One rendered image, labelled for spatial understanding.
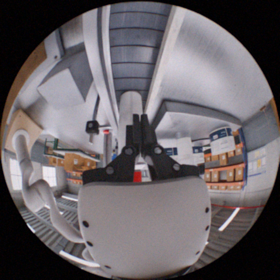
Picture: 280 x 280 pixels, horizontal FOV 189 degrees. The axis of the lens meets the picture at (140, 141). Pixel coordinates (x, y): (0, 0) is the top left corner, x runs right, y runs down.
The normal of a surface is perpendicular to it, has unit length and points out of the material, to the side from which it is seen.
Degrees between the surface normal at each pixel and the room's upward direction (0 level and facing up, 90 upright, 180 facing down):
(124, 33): 0
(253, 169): 90
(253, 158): 90
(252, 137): 90
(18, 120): 43
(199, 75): 0
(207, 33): 0
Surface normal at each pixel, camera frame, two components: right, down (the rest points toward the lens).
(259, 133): -0.98, 0.00
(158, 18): 0.05, 0.96
